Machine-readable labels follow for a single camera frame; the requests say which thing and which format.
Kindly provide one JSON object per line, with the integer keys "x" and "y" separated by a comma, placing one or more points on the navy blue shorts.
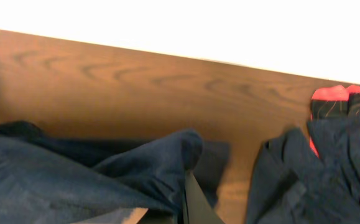
{"x": 44, "y": 179}

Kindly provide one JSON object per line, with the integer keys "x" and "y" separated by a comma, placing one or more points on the red black striped garment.
{"x": 336, "y": 102}

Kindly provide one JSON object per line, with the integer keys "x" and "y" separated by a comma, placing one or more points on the pile of navy clothes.
{"x": 308, "y": 180}

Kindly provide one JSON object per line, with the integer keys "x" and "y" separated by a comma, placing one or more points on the right gripper own finger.
{"x": 196, "y": 209}

